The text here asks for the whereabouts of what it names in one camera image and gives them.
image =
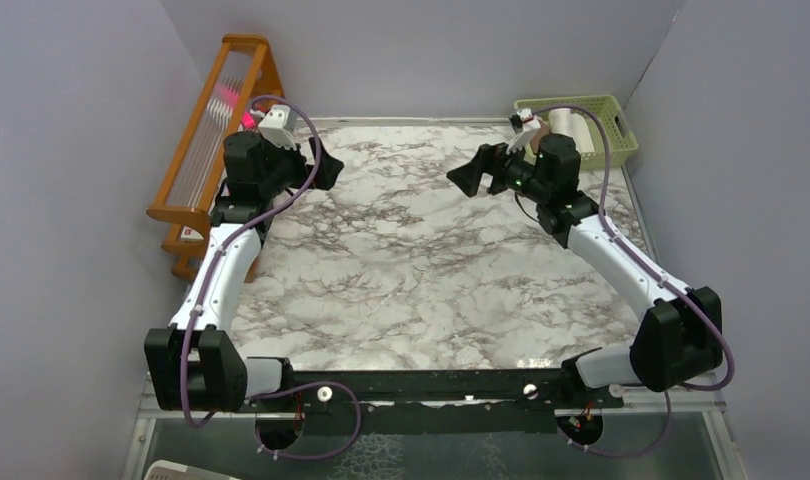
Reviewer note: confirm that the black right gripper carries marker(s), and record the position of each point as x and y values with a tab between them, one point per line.
490	160

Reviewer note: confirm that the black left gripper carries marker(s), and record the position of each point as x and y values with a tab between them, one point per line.
304	171

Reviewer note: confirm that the yellow brown bear towel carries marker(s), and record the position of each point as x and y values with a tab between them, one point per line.
543	130

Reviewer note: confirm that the cream white towel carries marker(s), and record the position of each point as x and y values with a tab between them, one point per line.
568	122

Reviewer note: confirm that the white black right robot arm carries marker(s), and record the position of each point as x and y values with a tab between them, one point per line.
679	335

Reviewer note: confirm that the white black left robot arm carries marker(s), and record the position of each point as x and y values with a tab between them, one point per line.
192	362

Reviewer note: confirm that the wooden rack with rods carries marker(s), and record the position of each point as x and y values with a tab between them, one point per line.
243	69

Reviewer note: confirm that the green perforated plastic basket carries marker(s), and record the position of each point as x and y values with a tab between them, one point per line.
618	135

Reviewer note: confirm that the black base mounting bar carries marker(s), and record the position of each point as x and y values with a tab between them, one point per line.
415	402

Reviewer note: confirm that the white tray corner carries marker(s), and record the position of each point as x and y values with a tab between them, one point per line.
167	470

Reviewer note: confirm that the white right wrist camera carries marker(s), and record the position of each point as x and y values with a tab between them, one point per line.
526	126

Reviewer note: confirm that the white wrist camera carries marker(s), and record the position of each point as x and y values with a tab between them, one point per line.
526	126
276	125

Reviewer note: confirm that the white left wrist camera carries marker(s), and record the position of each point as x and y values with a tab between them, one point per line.
276	125

